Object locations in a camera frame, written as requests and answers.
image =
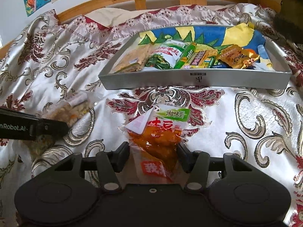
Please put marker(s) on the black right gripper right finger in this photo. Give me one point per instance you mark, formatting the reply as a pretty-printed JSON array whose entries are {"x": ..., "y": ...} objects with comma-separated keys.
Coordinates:
[{"x": 196, "y": 164}]

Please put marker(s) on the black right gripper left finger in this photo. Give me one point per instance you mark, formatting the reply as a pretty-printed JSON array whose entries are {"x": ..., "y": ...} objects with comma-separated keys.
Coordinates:
[{"x": 110, "y": 163}]

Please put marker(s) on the orange braised tofu snack packet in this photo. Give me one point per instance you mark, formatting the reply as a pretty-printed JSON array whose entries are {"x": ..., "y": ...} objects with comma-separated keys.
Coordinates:
[{"x": 153, "y": 138}]

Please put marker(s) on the clear mixed grain bar packet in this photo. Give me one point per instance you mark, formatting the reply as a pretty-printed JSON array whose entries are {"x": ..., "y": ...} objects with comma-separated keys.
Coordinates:
[{"x": 68, "y": 110}]

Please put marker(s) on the yellow vegetarian snack packet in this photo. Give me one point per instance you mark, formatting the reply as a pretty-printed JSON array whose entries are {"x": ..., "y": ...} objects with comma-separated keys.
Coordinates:
[{"x": 202, "y": 59}]

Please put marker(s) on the clear rice cracker packet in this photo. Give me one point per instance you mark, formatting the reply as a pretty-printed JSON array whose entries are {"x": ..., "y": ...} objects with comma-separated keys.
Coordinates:
[{"x": 134, "y": 60}]

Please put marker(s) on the green white snack stick packet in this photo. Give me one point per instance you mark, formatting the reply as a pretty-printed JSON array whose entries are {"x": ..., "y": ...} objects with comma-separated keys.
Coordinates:
[{"x": 185, "y": 55}]

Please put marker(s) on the white spicy kelp snack pouch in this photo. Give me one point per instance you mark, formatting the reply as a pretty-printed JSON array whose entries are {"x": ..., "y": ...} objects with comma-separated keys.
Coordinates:
[{"x": 165, "y": 55}]

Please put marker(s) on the gold foil snack packet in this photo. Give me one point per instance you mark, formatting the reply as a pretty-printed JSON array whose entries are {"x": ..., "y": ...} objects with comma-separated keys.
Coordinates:
[{"x": 237, "y": 57}]

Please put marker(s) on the floral satin bed cover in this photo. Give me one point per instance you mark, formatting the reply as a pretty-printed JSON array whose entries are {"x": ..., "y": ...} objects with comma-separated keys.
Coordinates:
[{"x": 50, "y": 60}]

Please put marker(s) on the silver tray with dinosaur drawing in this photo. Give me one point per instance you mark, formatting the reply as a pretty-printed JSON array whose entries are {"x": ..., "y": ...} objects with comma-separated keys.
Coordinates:
[{"x": 271, "y": 71}]

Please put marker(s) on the cream pillow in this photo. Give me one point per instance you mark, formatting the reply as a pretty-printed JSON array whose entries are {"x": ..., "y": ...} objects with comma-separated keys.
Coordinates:
[{"x": 117, "y": 20}]

